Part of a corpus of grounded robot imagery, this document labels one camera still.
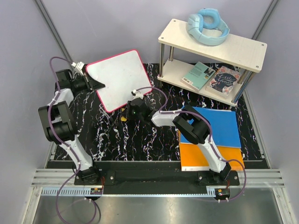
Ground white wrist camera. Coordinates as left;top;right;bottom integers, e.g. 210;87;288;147
131;90;144;100
71;62;85;75

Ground light blue headphones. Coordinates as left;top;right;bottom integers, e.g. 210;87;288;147
186;8;230;46

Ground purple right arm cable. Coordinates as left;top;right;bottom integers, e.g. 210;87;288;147
135;86;247;203

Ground yellow whiteboard eraser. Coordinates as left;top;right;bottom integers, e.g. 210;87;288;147
120;108;128;122

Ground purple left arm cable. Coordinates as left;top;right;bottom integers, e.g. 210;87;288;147
49;56;101;224

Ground black marble pattern mat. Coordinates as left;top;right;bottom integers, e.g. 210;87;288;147
46;63;268;162

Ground white two-tier shelf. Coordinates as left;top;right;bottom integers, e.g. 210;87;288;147
158;19;267;106

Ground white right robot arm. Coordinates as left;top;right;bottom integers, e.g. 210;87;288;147
125;98;231;185

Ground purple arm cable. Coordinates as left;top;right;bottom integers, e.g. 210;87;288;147
49;56;101;224
135;86;247;203

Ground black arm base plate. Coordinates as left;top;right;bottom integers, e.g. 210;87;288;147
73;161;240;196

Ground blue notebook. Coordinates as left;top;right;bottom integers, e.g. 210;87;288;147
193;107;241;149

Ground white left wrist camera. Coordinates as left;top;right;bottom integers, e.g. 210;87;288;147
71;62;85;75

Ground Little Women book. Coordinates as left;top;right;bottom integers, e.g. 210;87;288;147
206;66;241;98

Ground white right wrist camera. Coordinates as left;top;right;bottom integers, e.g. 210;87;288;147
131;90;144;100

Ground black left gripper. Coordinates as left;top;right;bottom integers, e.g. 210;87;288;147
70;72;105;93

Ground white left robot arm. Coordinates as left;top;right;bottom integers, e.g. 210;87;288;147
38;69;105;185

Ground orange notebook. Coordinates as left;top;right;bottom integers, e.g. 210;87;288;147
179;127;244;171

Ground pink framed whiteboard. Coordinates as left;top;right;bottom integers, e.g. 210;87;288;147
86;49;151;113

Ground teal paperback book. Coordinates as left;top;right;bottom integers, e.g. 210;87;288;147
180;62;216;91

